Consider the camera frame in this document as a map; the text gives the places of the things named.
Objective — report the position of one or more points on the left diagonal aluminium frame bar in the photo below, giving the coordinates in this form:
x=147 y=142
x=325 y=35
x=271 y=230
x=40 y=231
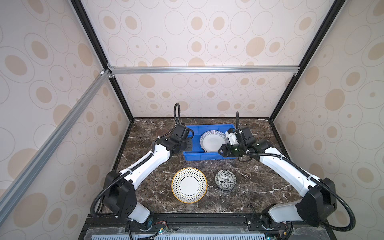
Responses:
x=23 y=181

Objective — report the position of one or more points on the green floral ceramic bowl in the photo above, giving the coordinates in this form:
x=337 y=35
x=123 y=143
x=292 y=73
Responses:
x=225 y=180

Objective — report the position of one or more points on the blue plastic bin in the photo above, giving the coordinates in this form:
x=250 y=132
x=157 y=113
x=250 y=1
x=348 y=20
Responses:
x=197 y=153

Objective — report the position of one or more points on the striped rim white plate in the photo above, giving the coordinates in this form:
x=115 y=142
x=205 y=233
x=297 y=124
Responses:
x=212 y=141

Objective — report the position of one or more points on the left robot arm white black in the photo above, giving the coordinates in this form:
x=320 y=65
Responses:
x=118 y=197

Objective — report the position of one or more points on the horizontal aluminium frame bar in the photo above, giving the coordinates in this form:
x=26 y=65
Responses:
x=205 y=70

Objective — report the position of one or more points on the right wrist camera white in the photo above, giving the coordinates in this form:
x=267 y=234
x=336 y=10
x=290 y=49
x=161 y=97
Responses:
x=232 y=137

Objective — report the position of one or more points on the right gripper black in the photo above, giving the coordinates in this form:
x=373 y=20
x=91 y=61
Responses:
x=226 y=151

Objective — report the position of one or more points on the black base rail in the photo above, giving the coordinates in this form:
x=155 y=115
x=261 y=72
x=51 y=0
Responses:
x=238 y=226

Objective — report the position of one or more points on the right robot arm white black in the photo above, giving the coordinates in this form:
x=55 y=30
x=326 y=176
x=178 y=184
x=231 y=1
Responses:
x=319 y=197

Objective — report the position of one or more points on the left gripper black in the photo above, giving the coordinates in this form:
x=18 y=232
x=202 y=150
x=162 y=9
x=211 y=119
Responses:
x=187 y=140

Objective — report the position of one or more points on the dotted yellow rim plate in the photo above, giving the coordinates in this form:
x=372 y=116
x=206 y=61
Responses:
x=189 y=185

